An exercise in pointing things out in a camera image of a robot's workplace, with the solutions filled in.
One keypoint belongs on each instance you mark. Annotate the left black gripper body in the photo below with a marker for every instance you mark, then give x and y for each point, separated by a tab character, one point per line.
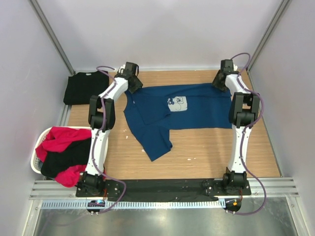
137	84

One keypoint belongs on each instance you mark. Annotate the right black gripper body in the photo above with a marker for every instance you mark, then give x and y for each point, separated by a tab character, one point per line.
216	82

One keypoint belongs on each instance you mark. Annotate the blue printed t-shirt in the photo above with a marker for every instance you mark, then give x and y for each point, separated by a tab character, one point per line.
152	112

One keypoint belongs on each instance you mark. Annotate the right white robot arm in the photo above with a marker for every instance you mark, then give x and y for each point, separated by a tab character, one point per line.
242	114

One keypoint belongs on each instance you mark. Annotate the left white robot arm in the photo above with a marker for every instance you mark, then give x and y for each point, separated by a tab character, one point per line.
101	119

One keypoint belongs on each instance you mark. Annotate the folded black t-shirt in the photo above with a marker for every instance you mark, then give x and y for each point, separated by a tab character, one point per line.
81	86

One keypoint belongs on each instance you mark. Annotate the red t-shirt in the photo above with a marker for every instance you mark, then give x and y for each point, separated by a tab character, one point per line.
66	136

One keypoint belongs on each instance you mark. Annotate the black t-shirt in basket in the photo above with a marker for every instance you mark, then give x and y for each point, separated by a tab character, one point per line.
63	158

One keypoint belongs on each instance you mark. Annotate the white laundry basket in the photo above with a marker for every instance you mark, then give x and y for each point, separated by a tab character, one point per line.
36	162

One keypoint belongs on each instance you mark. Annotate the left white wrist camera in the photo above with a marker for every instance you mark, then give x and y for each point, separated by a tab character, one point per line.
121	69

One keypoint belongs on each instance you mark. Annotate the right aluminium frame post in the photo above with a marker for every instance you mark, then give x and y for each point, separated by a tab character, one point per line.
282	8

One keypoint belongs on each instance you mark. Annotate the aluminium frame post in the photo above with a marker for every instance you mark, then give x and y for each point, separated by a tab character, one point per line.
51	34
282	8

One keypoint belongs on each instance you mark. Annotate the left aluminium frame post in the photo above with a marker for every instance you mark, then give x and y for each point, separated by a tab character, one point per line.
51	34

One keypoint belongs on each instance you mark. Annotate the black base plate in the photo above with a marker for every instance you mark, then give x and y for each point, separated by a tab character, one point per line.
179	190

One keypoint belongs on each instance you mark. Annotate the slotted cable duct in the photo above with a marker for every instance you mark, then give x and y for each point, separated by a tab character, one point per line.
99	204

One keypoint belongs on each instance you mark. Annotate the aluminium rail profile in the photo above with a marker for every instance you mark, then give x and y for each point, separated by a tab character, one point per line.
51	190

